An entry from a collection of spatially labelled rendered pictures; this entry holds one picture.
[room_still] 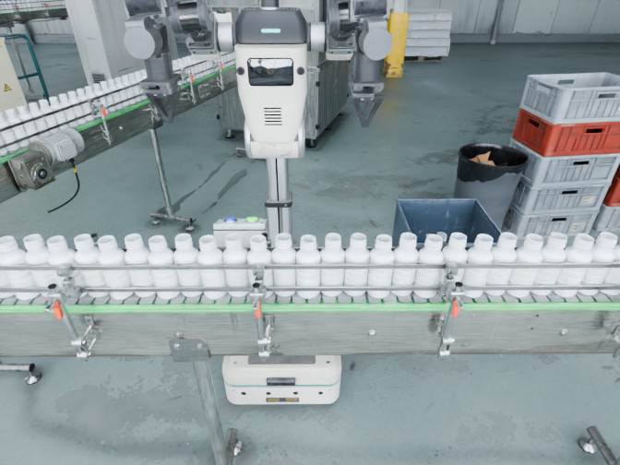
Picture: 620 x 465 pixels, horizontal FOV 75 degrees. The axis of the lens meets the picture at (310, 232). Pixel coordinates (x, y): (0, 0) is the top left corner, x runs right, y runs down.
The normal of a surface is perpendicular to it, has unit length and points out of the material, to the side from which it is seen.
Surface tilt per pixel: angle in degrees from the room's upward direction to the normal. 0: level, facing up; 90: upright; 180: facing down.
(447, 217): 90
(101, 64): 90
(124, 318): 90
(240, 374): 31
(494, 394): 0
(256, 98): 90
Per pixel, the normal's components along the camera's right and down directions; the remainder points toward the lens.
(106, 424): 0.00, -0.84
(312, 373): 0.00, -0.44
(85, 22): -0.30, 0.51
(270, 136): 0.00, 0.54
